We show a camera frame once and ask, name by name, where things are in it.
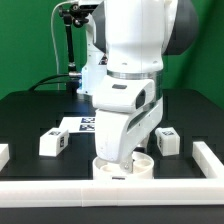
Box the white front fence bar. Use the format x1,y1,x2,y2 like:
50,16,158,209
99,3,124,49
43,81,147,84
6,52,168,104
0,179,224,208

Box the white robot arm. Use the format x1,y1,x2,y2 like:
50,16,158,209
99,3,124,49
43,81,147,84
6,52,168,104
78,0,198,173

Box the white cable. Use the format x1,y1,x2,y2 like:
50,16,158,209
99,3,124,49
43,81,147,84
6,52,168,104
50,0,80,91

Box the white round stool seat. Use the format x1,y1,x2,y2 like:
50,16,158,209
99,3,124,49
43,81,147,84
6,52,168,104
92,152,154,180

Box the white left fence bar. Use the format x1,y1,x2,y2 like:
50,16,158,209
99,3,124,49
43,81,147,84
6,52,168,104
0,144,9,171

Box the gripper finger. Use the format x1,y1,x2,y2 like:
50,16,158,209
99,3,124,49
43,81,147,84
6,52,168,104
121,160,133,173
138,137,149,148

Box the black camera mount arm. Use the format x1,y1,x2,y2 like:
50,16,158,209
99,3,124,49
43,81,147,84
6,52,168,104
59,4,88,92

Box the black cables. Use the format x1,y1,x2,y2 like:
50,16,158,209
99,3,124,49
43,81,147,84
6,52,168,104
27,73,82,92

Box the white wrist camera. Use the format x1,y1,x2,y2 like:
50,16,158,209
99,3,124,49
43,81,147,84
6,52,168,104
92,75,155,114

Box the white marker sheet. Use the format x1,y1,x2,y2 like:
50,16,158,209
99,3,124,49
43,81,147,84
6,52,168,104
60,117,95,133

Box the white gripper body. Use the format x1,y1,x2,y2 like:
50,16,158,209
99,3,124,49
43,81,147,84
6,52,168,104
95,98,163,163

